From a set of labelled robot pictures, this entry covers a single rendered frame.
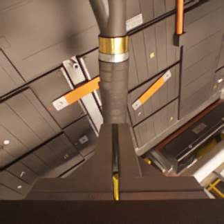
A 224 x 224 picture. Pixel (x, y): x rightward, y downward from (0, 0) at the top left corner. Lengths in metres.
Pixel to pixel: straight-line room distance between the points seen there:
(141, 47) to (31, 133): 0.32
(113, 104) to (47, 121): 0.18
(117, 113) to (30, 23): 0.20
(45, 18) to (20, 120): 0.20
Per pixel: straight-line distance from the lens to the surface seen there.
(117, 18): 0.22
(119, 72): 0.23
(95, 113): 0.44
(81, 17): 0.32
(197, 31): 0.54
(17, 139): 0.40
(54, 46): 0.31
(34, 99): 0.35
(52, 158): 0.47
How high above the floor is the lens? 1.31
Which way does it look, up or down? 44 degrees down
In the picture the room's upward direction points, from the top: 136 degrees clockwise
